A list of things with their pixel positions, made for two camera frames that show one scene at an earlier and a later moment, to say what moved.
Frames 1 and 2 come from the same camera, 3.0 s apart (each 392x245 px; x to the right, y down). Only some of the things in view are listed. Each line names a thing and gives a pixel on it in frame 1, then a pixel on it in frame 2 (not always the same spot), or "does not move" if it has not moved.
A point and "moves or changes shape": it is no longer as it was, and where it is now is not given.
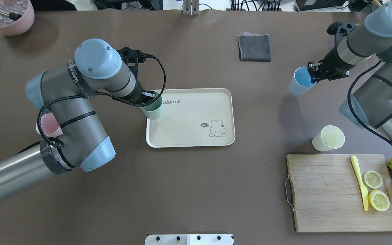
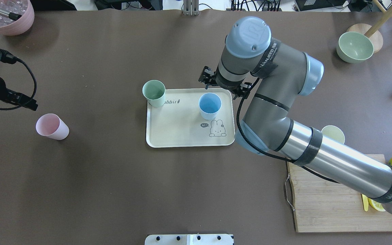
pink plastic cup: x=50 y=126 does not move
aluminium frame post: x=191 y=7 does not move
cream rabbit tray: x=195 y=117 does not move
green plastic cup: x=153 y=111 to x=154 y=91
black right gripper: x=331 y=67 to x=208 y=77
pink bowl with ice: x=1 y=22 does not move
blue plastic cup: x=300 y=82 moves or changes shape
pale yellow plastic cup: x=330 y=137 does not move
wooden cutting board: x=326 y=197 does not move
